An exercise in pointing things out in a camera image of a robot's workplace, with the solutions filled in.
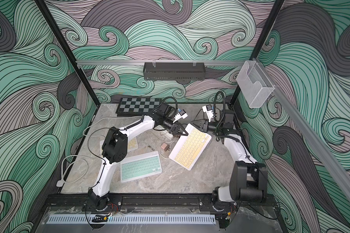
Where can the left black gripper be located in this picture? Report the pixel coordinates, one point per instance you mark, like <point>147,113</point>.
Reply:
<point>176,129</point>

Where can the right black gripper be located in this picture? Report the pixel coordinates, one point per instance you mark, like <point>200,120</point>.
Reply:
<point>205,126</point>

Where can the pink charger adapter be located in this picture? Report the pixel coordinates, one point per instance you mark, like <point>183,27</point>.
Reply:
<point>165,147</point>

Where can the yellow keyboard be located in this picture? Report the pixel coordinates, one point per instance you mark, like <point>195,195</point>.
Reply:
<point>189,148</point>
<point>132,145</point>

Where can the green wireless keyboard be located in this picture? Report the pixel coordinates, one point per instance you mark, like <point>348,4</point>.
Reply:
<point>140,166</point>

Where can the white power strip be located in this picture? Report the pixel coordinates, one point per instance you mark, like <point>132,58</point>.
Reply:
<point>168,135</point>

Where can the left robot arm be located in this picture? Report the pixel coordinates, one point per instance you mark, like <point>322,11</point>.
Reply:
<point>115,146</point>

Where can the black chessboard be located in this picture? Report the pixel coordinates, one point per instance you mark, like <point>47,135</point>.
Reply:
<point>136,106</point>

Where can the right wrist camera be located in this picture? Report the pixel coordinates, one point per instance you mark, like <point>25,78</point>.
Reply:
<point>209,110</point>

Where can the clear plastic wall bin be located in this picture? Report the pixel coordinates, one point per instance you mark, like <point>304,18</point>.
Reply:
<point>254,83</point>

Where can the black wall tray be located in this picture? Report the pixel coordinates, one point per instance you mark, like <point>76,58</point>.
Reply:
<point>174,71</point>

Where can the white slotted cable duct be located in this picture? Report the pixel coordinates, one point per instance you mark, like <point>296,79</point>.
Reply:
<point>133,219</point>

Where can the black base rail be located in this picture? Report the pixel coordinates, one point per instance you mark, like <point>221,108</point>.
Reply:
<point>203,202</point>

